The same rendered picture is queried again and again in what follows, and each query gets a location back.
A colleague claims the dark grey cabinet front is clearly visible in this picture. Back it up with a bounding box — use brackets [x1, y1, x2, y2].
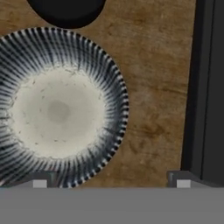
[180, 0, 224, 187]

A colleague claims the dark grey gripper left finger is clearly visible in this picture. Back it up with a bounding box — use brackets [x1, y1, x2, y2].
[6, 171, 58, 189]

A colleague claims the black bowl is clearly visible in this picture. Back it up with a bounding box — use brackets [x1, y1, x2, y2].
[26, 0, 107, 30]

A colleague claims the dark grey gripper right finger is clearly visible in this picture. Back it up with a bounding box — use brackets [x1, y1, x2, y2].
[166, 170, 218, 189]

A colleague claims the blue striped white bowl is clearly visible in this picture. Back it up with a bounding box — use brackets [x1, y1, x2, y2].
[0, 26, 130, 189]

